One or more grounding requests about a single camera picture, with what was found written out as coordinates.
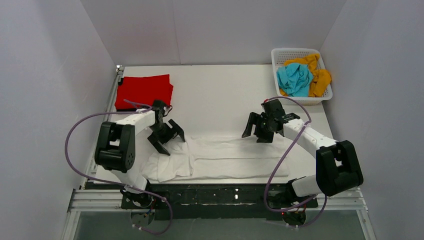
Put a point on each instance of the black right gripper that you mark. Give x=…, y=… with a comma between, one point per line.
x=262, y=124

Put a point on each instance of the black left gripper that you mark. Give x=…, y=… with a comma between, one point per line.
x=166, y=134

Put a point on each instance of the white t shirt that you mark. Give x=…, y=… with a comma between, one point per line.
x=213, y=158

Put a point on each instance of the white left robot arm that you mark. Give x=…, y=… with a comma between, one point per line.
x=116, y=144

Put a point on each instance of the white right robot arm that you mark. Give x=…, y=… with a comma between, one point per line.
x=337, y=167

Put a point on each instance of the red folded t shirt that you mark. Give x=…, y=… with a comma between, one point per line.
x=143, y=90

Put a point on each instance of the light blue crumpled t shirt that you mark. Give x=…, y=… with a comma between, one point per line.
x=294, y=79

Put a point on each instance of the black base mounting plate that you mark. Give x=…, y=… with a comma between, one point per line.
x=211, y=201

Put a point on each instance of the white plastic basket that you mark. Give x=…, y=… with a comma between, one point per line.
x=321, y=97

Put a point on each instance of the mustard yellow crumpled t shirt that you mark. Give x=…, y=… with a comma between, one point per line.
x=301, y=77

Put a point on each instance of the aluminium frame rail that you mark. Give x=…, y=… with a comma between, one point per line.
x=88, y=200

